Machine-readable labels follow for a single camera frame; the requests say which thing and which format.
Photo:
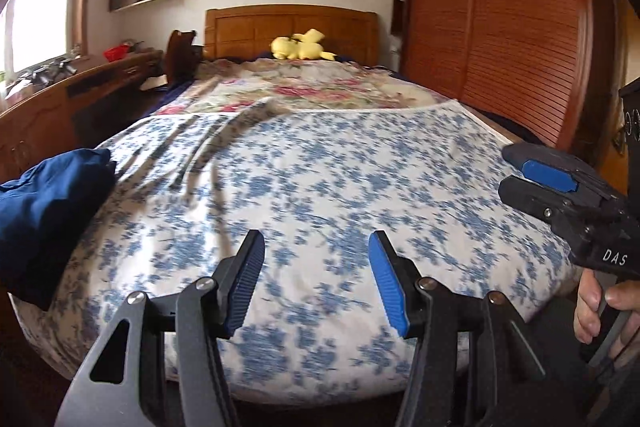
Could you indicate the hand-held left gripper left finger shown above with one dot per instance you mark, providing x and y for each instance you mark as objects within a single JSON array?
[{"x": 245, "y": 287}]

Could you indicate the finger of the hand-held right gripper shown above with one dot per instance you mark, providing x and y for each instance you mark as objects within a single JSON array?
[
  {"x": 535, "y": 199},
  {"x": 547, "y": 174}
]

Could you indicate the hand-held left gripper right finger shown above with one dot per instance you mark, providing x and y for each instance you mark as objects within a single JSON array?
[{"x": 387, "y": 282}]

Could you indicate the navy blue suit jacket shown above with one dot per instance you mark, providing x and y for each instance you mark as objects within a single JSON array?
[{"x": 45, "y": 217}]

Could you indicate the person's right hand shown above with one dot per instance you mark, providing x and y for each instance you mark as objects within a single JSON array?
[{"x": 587, "y": 317}]

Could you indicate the blue floral bed sheet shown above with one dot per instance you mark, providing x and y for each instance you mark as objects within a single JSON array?
[{"x": 325, "y": 177}]

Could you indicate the wooden door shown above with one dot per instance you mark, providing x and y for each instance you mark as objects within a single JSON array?
[{"x": 619, "y": 52}]

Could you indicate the wooden louvered wardrobe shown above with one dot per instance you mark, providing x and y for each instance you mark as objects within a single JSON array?
[{"x": 500, "y": 22}]

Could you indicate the pink floral quilt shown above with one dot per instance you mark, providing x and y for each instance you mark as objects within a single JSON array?
[{"x": 310, "y": 87}]

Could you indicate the white paper sheet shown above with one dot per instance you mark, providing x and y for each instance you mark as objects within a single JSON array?
[{"x": 154, "y": 83}]

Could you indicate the dark wooden chair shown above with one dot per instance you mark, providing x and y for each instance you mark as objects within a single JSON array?
[{"x": 180, "y": 57}]

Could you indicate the yellow plush toy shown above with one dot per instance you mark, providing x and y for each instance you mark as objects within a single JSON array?
[{"x": 300, "y": 49}]

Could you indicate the wooden bed headboard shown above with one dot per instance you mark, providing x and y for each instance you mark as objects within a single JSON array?
[{"x": 240, "y": 32}]

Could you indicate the wooden desk cabinet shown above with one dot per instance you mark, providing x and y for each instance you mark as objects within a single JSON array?
[{"x": 40, "y": 122}]

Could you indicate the red bowl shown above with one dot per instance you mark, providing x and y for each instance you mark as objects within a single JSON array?
[{"x": 116, "y": 53}]

